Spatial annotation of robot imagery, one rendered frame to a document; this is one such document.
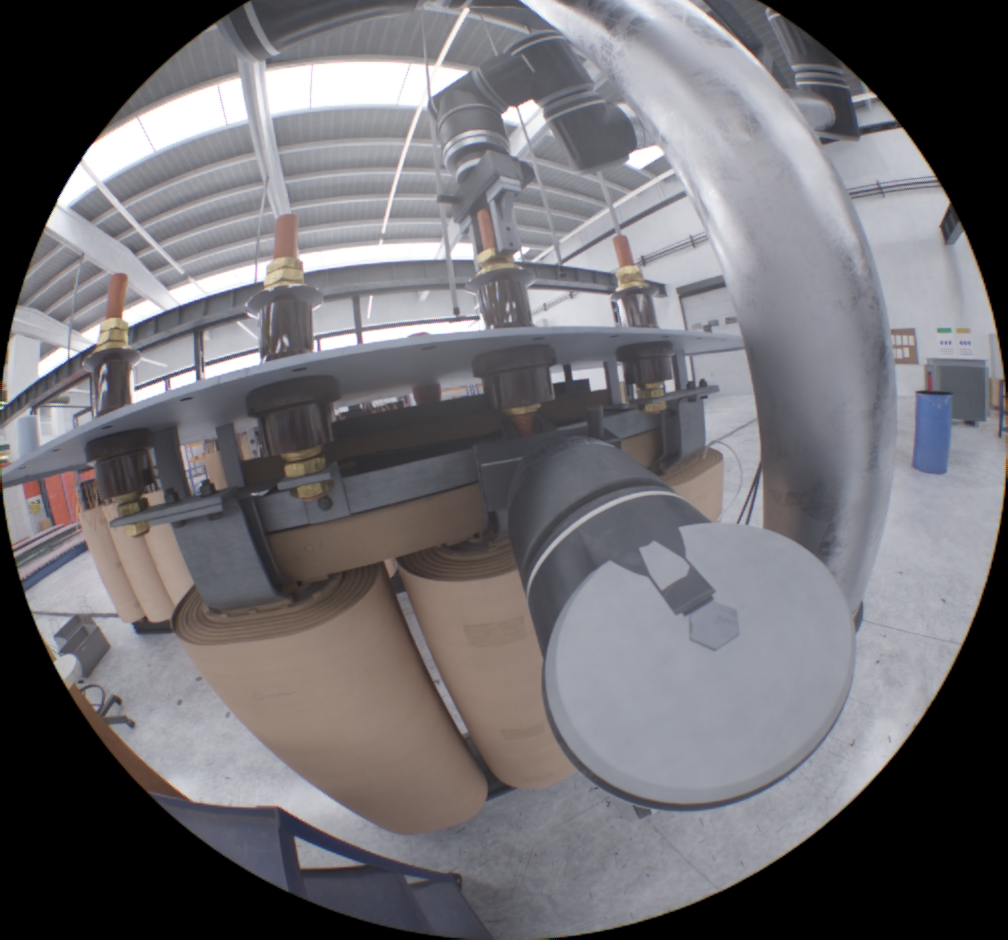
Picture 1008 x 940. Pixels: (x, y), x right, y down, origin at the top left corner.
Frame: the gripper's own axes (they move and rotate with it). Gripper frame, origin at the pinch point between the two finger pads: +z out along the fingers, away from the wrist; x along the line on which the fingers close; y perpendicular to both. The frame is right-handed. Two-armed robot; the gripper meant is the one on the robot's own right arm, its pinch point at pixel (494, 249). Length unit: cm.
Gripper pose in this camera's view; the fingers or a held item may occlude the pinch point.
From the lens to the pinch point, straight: 45.3
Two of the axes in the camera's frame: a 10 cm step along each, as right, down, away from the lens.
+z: 1.6, 9.8, 1.4
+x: 5.0, 0.4, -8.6
